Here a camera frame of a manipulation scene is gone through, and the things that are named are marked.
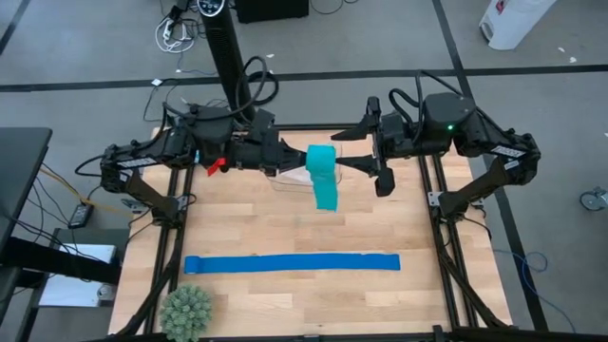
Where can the blue elastic bandage strip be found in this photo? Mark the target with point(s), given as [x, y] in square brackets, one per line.
[294, 262]

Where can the white trash bin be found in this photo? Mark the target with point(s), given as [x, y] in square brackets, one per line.
[513, 24]

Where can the grey caster wheel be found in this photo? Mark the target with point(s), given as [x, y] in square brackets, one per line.
[594, 199]

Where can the black desk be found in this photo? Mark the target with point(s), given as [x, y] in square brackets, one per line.
[19, 161]

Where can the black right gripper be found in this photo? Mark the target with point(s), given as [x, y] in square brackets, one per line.
[401, 135]

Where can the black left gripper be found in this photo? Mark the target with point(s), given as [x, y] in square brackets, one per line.
[268, 152]

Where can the teal elastic bandage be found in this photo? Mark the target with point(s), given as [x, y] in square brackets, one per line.
[323, 190]

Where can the black box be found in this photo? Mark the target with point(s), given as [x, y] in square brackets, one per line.
[271, 9]

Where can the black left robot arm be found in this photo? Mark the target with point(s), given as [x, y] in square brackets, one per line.
[142, 161]

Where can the white shelf board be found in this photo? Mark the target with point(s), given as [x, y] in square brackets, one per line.
[71, 290]

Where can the black power adapter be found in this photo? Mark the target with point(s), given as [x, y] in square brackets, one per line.
[81, 216]

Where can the clear plastic packet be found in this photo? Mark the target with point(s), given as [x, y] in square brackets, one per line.
[299, 176]

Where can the black aluminium table frame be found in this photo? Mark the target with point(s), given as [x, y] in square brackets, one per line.
[173, 256]

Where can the green spiky plant ball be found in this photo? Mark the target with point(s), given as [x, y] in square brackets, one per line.
[185, 313]

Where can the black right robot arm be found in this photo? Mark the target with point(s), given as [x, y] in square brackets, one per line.
[446, 119]

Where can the black tower fan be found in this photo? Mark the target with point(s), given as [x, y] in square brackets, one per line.
[228, 57]

